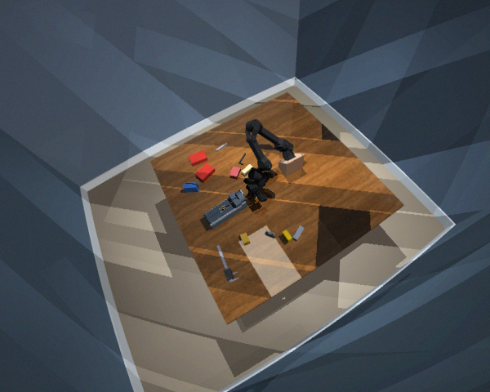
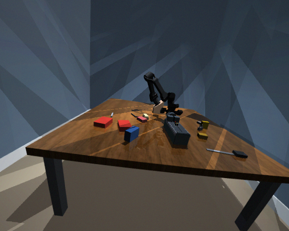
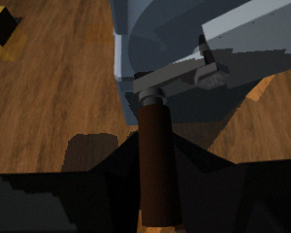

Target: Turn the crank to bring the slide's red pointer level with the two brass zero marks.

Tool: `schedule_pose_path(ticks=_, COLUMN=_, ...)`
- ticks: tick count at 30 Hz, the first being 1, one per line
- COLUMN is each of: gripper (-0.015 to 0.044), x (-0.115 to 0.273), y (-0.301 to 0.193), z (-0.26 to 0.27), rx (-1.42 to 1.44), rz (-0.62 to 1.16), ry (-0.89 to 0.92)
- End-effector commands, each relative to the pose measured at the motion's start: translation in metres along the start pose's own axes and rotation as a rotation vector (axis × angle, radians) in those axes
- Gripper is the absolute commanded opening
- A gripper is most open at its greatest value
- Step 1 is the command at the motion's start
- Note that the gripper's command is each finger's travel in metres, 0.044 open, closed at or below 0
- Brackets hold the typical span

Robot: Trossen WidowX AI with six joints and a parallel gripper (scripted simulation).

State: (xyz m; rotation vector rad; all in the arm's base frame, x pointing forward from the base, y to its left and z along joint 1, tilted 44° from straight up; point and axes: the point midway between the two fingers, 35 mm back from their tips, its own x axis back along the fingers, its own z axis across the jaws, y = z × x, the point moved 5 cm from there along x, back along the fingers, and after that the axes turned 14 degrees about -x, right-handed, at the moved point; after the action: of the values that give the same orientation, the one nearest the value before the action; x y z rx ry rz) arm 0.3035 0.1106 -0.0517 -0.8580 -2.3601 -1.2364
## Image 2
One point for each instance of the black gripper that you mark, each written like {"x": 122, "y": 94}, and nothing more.
{"x": 179, "y": 112}

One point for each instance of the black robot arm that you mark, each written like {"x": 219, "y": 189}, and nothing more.
{"x": 170, "y": 97}

